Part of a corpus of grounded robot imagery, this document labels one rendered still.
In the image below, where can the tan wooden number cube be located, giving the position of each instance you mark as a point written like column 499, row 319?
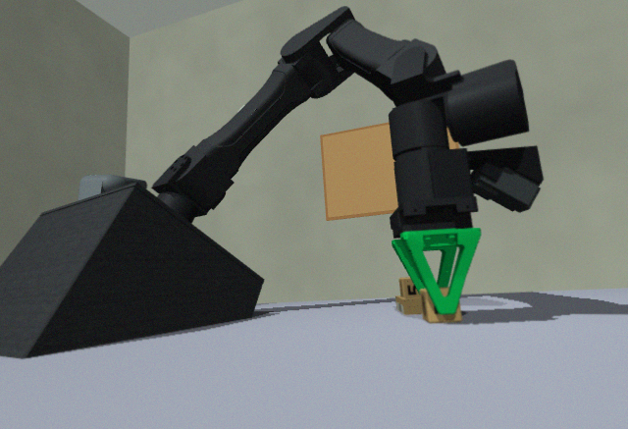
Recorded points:
column 407, row 288
column 430, row 313

